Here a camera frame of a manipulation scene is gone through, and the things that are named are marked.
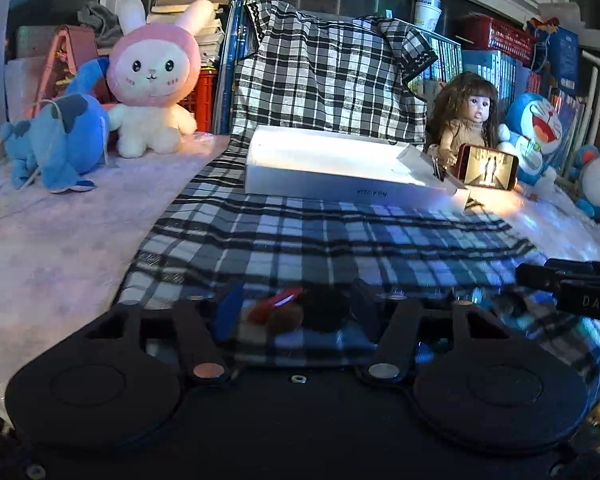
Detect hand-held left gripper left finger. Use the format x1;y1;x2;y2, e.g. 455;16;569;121
86;282;244;386

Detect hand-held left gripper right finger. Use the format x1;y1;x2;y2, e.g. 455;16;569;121
352;280;513;386

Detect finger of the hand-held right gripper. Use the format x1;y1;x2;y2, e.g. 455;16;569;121
516;259;581;292

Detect small red object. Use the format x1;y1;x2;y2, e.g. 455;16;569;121
247;287;303;322

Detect white cardboard box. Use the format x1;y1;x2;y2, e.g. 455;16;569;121
244;125;471;206

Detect black white plaid cloth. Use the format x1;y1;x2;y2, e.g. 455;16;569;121
112;0;600;386

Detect smartphone with lit screen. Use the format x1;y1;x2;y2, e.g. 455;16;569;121
457;144;520;191

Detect black binder clip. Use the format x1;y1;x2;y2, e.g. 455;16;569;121
428;155;451;181

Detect blue robot cat plush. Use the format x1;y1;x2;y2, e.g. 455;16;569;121
497;92;566;188

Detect long-haired doll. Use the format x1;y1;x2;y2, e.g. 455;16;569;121
425;72;501;171

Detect row of blue books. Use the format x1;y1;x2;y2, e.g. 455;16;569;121
420;35;586;111

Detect red plastic crate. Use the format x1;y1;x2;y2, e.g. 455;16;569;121
177;67;216;133

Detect blue carton box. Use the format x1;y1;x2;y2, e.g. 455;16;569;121
527;17;581;96

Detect blue whale plush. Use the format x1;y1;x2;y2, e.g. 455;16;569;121
0;57;113;195

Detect red plastic basket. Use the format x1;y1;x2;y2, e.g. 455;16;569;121
460;14;533;63

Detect tall blue upright books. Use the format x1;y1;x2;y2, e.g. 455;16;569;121
215;0;261;136

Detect pink white rabbit plush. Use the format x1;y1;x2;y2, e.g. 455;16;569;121
105;0;216;158

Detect white spray can red cap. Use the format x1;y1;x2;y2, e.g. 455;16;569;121
413;0;442;33

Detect grey crumpled cloth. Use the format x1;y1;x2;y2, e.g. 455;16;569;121
77;1;123;48

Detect white pipe frame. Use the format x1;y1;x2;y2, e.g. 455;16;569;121
577;50;600;156

